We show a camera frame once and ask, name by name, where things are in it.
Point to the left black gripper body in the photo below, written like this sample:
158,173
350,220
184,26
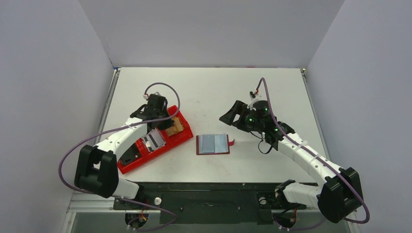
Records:
164,123

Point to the red leather card holder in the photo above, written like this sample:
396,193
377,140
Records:
213,144

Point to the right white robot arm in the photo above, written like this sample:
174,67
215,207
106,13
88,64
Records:
338,191

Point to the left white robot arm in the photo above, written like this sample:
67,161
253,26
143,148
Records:
97,170

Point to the gold brown card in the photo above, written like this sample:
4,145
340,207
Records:
175,128

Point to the silver striped card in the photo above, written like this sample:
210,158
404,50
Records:
153,140

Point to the black card in tray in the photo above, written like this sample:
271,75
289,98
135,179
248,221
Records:
130,155

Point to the red plastic compartment tray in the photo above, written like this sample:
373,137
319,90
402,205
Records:
171,143

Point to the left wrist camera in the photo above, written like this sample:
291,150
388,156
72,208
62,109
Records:
156,94

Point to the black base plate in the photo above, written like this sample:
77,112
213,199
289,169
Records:
266,191

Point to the aluminium rail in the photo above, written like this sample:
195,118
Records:
90,202

